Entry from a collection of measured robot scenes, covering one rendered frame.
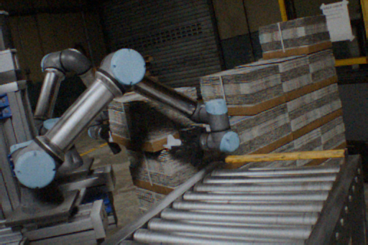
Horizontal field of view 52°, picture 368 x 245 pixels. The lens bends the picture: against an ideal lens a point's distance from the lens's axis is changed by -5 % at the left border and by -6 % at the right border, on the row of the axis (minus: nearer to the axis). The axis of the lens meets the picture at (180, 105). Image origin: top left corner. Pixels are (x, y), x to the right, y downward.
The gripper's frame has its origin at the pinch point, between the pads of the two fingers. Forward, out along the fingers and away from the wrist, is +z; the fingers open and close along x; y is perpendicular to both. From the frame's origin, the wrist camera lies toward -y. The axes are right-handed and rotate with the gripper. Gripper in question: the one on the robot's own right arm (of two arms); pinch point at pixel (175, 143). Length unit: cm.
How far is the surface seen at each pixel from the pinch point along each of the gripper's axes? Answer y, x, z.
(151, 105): 17.7, 4.7, 4.8
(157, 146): 0.4, 6.3, 4.6
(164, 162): -8.3, 3.1, 6.4
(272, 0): 108, -611, 393
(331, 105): -15, -129, 1
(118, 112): 15.7, 7.0, 30.3
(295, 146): -29, -86, 2
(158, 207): -5, 40, -40
